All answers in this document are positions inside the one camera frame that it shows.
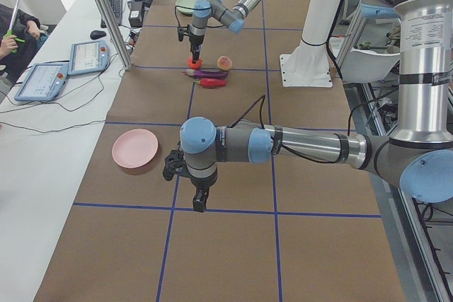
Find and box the yellow pink peach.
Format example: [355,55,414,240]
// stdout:
[217,56,232,71]

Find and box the black power adapter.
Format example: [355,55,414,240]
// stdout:
[128,1,144,28]

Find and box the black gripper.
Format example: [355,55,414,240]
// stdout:
[189,171,218,212]
[189,33,205,64]

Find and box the teach pendant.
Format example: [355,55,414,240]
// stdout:
[68,40,110,76]
[14,63,69,102]

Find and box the near teach pendant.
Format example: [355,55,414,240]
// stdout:
[14,63,69,102]

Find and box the person at the desk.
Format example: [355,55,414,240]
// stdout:
[1,4,48,86]

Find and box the black computer mouse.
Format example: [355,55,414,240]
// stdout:
[89,30,106,40]

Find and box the black keyboard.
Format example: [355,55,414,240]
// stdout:
[108,0,123,25]

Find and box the white chair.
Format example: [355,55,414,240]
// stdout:
[341,49,400,83]

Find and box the white camera stand base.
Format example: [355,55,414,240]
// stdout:
[280,0,342,88]

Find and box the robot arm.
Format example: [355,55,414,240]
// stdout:
[178,0,261,66]
[179,0,452,212]

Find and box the light green plate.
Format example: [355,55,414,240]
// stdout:
[175,0,199,16]

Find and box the green handled grabber stick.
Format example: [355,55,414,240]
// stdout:
[2,0,25,54]

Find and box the purple eggplant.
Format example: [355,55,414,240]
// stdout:
[183,69,228,79]

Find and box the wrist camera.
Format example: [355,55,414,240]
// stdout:
[177,26,188,42]
[162,149,184,181]

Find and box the far teach pendant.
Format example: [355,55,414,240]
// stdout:
[68,40,110,76]

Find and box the aluminium frame post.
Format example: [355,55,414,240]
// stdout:
[94,0,132,71]

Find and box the pink plate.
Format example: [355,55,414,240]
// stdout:
[111,129,159,168]

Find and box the red chili pepper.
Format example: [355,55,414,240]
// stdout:
[193,78,227,88]

